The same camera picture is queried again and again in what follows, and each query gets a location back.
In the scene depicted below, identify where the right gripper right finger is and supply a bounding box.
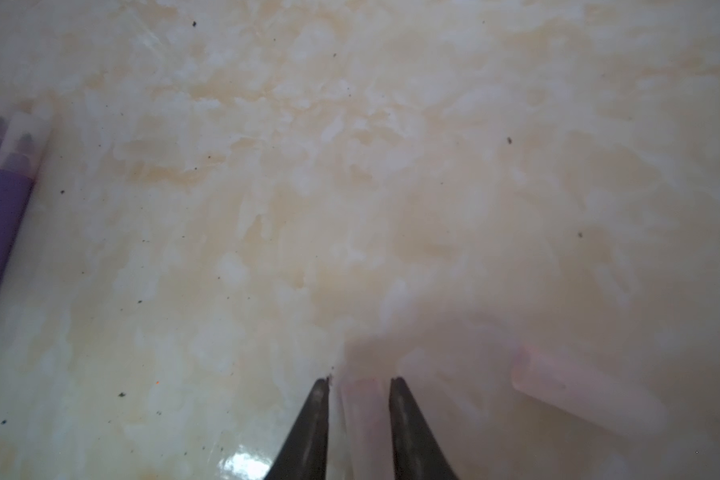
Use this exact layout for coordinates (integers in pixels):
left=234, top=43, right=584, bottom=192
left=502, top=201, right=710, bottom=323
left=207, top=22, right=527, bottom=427
left=389, top=377, right=458, bottom=480

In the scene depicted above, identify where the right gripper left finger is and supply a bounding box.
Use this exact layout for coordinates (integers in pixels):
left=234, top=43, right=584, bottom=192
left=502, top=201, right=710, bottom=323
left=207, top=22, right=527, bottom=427
left=264, top=378, right=330, bottom=480

